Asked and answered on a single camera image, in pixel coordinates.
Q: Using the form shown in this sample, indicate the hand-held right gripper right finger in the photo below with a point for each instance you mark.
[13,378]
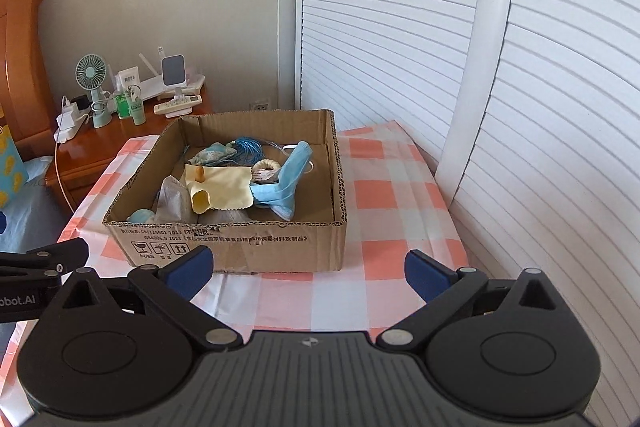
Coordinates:
[425,275]

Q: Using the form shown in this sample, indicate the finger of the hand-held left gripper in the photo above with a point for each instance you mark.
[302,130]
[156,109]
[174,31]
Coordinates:
[55,254]

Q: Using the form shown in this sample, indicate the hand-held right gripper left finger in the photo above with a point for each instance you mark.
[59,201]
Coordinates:
[192,272]

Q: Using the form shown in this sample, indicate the cardboard box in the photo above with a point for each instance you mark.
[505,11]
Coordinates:
[280,247]

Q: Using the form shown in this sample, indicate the yellow cloth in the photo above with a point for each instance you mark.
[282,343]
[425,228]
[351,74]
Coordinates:
[225,187]

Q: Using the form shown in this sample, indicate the floral fabric pouch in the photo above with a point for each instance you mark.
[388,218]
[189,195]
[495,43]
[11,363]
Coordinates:
[212,154]

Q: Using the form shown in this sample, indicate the cream scrunchie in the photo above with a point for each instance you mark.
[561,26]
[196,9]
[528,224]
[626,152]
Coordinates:
[265,166]

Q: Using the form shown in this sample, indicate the blue face mask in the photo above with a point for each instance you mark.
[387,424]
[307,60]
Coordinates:
[287,177]

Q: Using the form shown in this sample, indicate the blue tassel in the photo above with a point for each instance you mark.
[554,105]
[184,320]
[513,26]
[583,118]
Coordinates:
[250,149]

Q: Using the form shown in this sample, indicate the blue printed bedsheet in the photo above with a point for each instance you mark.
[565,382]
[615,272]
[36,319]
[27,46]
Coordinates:
[35,217]

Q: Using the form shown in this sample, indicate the pink checkered tablecloth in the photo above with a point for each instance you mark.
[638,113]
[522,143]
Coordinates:
[395,207]

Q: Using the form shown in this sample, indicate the wooden nightstand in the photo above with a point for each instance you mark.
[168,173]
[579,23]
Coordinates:
[100,152]

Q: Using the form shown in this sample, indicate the white power strip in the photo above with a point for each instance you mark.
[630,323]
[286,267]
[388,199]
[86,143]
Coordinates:
[72,127]

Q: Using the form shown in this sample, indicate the pale green bottle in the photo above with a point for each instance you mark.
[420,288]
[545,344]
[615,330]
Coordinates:
[137,112]

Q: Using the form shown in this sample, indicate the white remote control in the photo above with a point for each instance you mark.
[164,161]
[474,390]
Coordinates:
[177,104]

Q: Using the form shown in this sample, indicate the green desk fan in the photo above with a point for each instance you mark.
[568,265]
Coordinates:
[91,72]

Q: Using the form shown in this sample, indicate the white tube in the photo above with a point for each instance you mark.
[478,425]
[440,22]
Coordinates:
[130,77]

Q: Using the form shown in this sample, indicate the wooden bed headboard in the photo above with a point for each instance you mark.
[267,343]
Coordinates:
[22,57]

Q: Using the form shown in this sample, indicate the white louvered closet door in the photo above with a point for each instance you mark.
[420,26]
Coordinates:
[565,132]
[385,7]

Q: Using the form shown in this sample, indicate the phone on white stand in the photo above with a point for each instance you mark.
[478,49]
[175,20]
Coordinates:
[172,69]

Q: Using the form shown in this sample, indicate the white wall outlet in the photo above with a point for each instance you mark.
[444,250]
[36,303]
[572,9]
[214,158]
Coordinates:
[260,105]

